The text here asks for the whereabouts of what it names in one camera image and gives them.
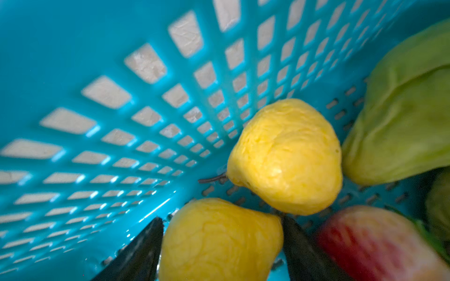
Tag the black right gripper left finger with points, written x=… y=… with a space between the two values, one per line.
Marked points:
x=138 y=261

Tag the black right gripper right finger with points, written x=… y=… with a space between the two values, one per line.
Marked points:
x=306 y=261

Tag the red toy strawberry fruit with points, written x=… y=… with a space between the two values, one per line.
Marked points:
x=374 y=244

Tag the yellow toy pear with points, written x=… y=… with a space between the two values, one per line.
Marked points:
x=215 y=240

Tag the yellow toy lemon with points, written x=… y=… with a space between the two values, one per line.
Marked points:
x=289 y=155

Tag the light green toy pear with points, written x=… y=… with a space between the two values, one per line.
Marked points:
x=404 y=126

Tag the pale yellow toy fruit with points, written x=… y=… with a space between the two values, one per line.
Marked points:
x=437 y=206

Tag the teal plastic basket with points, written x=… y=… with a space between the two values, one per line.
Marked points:
x=111 y=111

